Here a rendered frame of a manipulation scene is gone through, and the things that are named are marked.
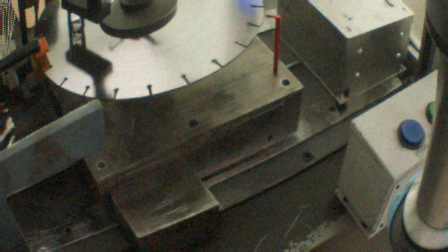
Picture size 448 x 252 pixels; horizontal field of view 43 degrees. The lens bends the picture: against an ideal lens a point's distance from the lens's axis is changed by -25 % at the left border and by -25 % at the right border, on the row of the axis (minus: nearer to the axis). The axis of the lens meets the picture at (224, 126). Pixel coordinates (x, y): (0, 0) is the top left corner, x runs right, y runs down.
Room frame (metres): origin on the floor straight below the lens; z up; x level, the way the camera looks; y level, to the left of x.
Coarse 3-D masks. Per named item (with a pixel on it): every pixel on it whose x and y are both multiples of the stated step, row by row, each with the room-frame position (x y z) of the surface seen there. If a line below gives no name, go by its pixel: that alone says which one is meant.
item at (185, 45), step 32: (192, 0) 0.70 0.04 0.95; (224, 0) 0.70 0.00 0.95; (256, 0) 0.70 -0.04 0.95; (64, 32) 0.65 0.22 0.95; (96, 32) 0.64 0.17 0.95; (160, 32) 0.63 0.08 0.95; (192, 32) 0.63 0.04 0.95; (224, 32) 0.63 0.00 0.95; (256, 32) 0.63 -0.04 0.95; (64, 64) 0.59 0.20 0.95; (96, 64) 0.58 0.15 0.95; (128, 64) 0.58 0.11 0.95; (160, 64) 0.58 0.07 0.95; (192, 64) 0.57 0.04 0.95; (224, 64) 0.57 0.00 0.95; (96, 96) 0.53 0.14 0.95; (128, 96) 0.53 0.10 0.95
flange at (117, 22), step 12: (120, 0) 0.68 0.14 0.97; (144, 0) 0.67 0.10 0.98; (156, 0) 0.69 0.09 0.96; (168, 0) 0.69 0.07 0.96; (120, 12) 0.67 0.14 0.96; (132, 12) 0.67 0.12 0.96; (144, 12) 0.66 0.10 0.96; (156, 12) 0.66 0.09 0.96; (168, 12) 0.66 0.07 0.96; (108, 24) 0.65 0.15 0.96; (120, 24) 0.64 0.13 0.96; (132, 24) 0.64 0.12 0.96; (144, 24) 0.64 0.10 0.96; (156, 24) 0.65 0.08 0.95
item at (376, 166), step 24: (432, 72) 0.65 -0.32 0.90; (408, 96) 0.59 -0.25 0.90; (432, 96) 0.60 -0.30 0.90; (360, 120) 0.55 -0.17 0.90; (384, 120) 0.55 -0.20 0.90; (360, 144) 0.52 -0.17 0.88; (384, 144) 0.51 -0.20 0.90; (360, 168) 0.51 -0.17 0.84; (384, 168) 0.47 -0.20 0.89; (408, 168) 0.47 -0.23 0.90; (336, 192) 0.54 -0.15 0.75; (360, 192) 0.50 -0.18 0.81; (384, 192) 0.46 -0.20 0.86; (360, 216) 0.49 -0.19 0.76; (384, 216) 0.46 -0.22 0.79
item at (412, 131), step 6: (408, 120) 0.54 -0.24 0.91; (414, 120) 0.54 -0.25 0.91; (402, 126) 0.53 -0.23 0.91; (408, 126) 0.53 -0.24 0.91; (414, 126) 0.53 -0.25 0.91; (420, 126) 0.53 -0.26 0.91; (402, 132) 0.52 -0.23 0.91; (408, 132) 0.52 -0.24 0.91; (414, 132) 0.52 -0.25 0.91; (420, 132) 0.52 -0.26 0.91; (408, 138) 0.51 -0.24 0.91; (414, 138) 0.51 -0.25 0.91; (420, 138) 0.51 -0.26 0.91; (414, 144) 0.50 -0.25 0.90
